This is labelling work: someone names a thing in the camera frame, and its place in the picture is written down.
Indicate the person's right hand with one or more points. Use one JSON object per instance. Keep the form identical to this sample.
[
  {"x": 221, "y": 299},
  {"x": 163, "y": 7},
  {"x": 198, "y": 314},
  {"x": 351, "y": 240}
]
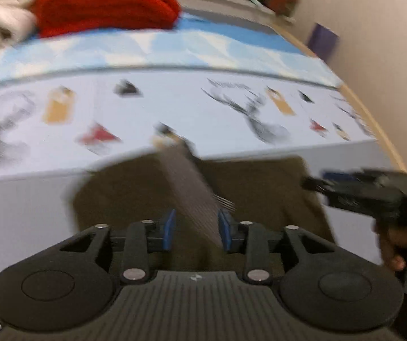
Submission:
[{"x": 390, "y": 240}]

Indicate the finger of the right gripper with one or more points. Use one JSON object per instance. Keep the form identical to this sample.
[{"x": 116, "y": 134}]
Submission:
[
  {"x": 321, "y": 186},
  {"x": 336, "y": 176}
]

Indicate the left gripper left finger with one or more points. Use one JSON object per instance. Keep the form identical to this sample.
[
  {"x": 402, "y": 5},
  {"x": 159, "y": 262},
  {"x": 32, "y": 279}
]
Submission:
[{"x": 143, "y": 238}]

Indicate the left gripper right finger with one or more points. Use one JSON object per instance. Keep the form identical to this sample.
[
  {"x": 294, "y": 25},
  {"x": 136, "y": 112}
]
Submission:
[{"x": 248, "y": 239}]

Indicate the white printed bed sheet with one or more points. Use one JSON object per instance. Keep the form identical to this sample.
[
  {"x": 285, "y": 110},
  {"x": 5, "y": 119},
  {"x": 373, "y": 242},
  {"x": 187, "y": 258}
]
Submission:
[{"x": 49, "y": 125}]

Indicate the purple folder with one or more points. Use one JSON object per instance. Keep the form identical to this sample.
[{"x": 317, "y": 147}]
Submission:
[{"x": 322, "y": 42}]

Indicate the dark olive corduroy pants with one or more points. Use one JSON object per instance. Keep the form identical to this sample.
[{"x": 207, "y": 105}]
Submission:
[{"x": 268, "y": 192}]

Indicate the red folded blanket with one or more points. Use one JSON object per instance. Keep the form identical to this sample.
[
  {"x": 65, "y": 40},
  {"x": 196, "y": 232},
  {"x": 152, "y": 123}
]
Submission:
[{"x": 60, "y": 17}]

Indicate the blue patterned folded sheet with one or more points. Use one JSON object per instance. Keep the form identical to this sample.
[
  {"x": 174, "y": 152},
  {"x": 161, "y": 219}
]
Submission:
[{"x": 195, "y": 42}]

